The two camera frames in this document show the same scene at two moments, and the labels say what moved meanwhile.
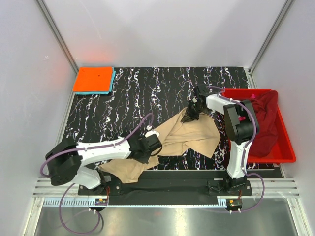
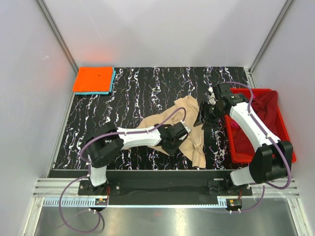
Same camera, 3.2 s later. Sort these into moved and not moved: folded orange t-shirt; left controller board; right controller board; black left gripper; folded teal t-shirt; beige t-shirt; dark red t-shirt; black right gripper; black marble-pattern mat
Moved: black left gripper; black right gripper; beige t-shirt
Not moved: folded orange t-shirt; black marble-pattern mat; left controller board; folded teal t-shirt; dark red t-shirt; right controller board
